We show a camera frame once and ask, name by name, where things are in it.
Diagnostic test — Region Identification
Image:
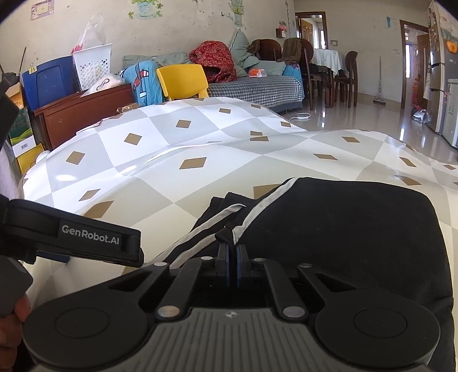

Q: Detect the white bag with loop print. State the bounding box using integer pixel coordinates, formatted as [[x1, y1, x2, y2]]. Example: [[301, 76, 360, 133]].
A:
[[80, 74, 124, 98]]

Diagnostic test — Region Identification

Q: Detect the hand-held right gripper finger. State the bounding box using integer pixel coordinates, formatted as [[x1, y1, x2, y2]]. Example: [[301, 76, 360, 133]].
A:
[[237, 244, 358, 319], [107, 243, 237, 321]]

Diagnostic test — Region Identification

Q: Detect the wooden dining chair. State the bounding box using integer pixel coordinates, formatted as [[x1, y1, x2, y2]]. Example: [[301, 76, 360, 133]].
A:
[[333, 51, 359, 108], [281, 37, 323, 110]]

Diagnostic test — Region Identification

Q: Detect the pink wall sticker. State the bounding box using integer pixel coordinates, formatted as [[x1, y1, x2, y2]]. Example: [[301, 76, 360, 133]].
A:
[[30, 0, 56, 20]]

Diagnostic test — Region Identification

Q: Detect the yellow plastic chair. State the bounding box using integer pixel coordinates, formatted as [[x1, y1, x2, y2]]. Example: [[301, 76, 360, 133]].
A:
[[156, 64, 210, 102]]

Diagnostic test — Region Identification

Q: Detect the dining table with white cloth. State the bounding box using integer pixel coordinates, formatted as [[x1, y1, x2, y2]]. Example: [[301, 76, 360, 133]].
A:
[[311, 48, 340, 77]]

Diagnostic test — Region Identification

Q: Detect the clear plastic bag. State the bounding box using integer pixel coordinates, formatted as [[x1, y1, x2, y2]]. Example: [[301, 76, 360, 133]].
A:
[[72, 14, 106, 54]]

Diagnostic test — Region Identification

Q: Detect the brown wooden cabinet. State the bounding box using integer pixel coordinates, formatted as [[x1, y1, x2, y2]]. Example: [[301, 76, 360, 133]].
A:
[[34, 83, 135, 151]]

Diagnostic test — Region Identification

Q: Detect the white perforated basket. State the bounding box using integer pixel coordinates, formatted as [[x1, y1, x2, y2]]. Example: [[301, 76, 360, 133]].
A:
[[72, 43, 113, 92]]

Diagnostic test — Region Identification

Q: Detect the silver refrigerator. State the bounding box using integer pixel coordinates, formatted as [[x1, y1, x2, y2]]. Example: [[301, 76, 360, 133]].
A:
[[427, 0, 458, 134]]

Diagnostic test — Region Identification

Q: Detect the sage green cushion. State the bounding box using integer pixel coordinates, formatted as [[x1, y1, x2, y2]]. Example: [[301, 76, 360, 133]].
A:
[[123, 53, 192, 70]]

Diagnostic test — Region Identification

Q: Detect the white appliance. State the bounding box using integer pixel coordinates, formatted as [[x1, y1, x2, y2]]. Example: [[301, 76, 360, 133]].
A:
[[442, 80, 458, 147]]

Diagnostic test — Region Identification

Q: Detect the black t-shirt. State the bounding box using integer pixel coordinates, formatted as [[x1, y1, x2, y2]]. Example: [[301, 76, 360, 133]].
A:
[[150, 177, 455, 372]]

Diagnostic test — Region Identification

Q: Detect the blue cloth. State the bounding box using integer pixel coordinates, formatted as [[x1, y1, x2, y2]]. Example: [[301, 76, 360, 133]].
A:
[[283, 64, 305, 84]]

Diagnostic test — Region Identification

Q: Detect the olive jacket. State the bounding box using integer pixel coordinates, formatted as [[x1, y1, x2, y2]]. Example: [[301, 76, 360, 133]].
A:
[[281, 37, 303, 65]]

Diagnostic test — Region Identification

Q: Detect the potted plant wall sticker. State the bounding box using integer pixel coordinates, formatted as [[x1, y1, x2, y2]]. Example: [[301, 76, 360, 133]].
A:
[[129, 0, 163, 18]]

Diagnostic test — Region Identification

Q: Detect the houndstooth sofa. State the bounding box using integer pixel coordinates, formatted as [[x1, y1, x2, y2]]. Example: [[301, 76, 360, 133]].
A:
[[208, 66, 305, 110]]

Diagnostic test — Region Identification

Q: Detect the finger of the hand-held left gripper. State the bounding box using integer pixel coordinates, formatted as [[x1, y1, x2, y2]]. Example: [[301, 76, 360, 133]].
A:
[[36, 250, 145, 268]]

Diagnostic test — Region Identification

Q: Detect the blue plastic bin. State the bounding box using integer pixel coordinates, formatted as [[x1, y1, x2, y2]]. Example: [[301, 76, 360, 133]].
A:
[[21, 55, 76, 111]]

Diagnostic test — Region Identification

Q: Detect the lavender wall sticker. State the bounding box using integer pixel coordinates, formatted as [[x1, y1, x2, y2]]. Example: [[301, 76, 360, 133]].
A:
[[229, 0, 246, 27]]

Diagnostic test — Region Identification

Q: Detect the red patterned blanket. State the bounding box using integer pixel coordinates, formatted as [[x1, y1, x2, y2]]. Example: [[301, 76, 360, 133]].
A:
[[188, 40, 238, 84]]

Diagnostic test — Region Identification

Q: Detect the brown round-backed chair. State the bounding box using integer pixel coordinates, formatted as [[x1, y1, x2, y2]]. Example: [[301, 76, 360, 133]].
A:
[[248, 39, 283, 61]]

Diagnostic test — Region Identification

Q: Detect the blue cartoon cushion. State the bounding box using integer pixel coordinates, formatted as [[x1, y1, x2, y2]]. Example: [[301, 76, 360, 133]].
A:
[[120, 61, 165, 107]]

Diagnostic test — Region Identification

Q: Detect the person's left hand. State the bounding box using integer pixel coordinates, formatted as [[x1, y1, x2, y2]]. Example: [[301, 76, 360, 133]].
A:
[[0, 295, 32, 358]]

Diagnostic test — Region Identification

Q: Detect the sage green pillow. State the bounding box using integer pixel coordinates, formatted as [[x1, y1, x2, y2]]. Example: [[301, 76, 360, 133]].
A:
[[229, 29, 267, 77]]

